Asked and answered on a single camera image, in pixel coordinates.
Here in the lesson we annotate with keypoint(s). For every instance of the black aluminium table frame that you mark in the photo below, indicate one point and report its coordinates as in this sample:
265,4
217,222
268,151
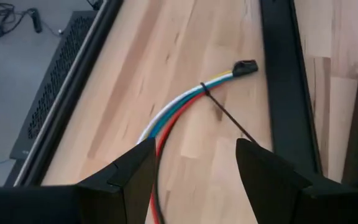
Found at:
73,87

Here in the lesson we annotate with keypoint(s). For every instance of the black duct cover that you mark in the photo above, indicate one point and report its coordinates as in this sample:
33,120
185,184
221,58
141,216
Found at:
287,93

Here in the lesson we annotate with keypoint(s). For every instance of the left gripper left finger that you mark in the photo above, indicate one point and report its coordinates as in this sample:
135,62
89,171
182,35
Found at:
89,205

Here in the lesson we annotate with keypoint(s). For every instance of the black zip tie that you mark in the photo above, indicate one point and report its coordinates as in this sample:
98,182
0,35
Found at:
228,116

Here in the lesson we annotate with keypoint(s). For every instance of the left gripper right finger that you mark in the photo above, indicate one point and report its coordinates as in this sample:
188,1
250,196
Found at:
291,202

